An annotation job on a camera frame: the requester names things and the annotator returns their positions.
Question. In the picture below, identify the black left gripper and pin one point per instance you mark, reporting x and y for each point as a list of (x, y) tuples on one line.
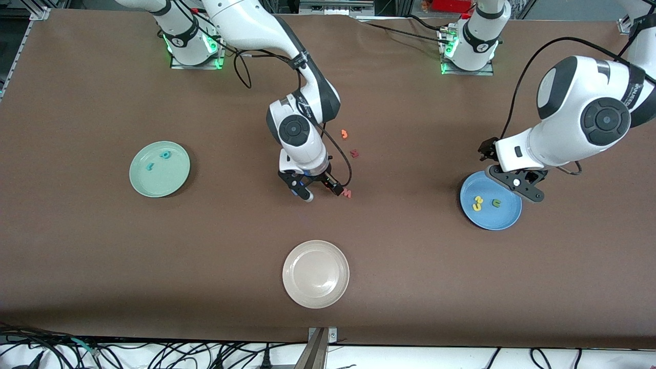
[(486, 148)]

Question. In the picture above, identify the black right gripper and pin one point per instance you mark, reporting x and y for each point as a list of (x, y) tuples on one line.
[(325, 180)]

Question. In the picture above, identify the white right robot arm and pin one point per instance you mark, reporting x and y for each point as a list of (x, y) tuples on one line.
[(246, 25)]

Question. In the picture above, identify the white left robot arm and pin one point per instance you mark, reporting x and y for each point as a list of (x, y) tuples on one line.
[(574, 118)]

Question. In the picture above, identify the blue plate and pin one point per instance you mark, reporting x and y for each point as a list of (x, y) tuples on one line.
[(507, 218)]

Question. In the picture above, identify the beige plate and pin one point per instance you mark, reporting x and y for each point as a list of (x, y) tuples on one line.
[(315, 274)]

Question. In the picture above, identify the red box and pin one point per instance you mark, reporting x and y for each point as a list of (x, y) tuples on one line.
[(451, 5)]

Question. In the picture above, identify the mint green plate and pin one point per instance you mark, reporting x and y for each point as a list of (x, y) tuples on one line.
[(169, 179)]

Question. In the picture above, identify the black power plug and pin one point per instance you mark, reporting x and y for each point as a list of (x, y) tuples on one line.
[(266, 361)]

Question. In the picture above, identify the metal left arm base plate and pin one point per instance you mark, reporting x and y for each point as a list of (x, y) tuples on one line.
[(466, 73)]

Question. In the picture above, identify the aluminium profile bracket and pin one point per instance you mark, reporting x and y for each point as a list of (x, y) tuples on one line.
[(318, 351)]

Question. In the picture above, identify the grey metal frame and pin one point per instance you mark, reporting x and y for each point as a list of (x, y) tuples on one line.
[(333, 7)]

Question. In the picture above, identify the aluminium table corner bracket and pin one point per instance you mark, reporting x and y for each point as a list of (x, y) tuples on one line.
[(625, 25), (40, 14)]

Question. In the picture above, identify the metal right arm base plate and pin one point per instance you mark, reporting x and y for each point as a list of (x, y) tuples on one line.
[(179, 65)]

